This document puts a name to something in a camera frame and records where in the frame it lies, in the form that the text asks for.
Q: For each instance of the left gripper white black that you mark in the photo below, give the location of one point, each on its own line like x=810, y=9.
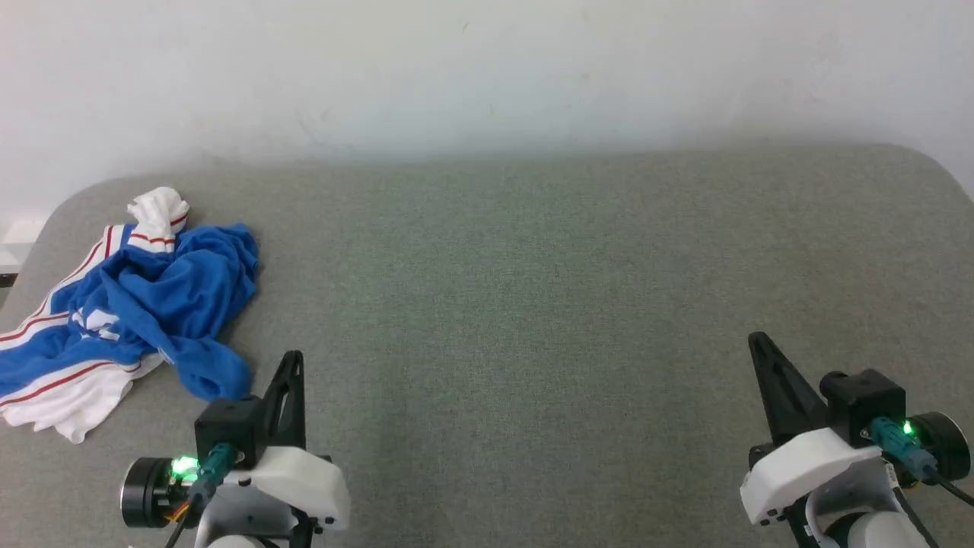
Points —
x=304, y=479

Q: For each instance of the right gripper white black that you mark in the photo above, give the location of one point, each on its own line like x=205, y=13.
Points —
x=806, y=464

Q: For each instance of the blue white basketball jersey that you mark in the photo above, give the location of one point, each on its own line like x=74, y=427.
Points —
x=175, y=289

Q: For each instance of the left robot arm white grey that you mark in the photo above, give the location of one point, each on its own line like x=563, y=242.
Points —
x=243, y=521

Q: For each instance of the grey fabric sofa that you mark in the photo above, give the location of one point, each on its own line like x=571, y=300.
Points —
x=533, y=304

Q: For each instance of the white skirting ledge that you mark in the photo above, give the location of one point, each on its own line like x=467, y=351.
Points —
x=19, y=243

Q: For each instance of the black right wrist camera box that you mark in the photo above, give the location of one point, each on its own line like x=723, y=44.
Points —
x=864, y=403

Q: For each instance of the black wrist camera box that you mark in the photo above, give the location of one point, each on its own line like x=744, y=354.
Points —
x=228, y=426
x=864, y=403

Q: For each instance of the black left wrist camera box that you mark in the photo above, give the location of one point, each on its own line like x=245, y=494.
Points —
x=228, y=426

